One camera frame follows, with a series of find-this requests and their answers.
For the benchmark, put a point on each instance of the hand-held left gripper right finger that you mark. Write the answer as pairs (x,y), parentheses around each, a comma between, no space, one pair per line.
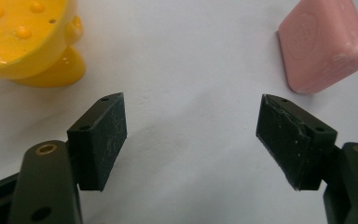
(307,149)

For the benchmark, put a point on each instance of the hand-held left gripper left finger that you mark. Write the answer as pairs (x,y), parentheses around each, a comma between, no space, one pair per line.
(74,161)

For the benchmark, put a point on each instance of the pink soap bar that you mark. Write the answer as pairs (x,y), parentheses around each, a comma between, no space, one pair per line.
(320,46)

